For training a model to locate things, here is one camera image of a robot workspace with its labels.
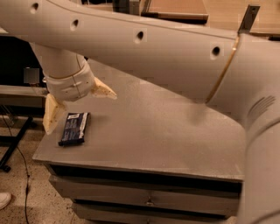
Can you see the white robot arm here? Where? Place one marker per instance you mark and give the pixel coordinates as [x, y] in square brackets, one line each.
[234, 73]

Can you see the blue rxbar blueberry wrapper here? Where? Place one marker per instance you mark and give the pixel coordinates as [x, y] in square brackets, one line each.
[74, 129]

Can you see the wooden board with black edge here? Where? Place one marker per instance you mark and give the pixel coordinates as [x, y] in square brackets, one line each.
[185, 11]

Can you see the grey drawer cabinet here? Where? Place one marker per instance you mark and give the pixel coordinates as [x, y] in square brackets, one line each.
[149, 157]

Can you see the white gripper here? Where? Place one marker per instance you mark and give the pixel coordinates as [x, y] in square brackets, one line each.
[71, 87]

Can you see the grey metal bracket right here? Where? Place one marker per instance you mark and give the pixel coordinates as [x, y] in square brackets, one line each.
[249, 18]

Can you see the grey side shelf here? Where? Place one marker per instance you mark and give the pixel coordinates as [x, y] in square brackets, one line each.
[33, 97]

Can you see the black stand leg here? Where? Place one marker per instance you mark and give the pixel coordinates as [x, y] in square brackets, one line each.
[11, 142]

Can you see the white shoe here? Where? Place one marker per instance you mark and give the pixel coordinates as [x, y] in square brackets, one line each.
[5, 199]

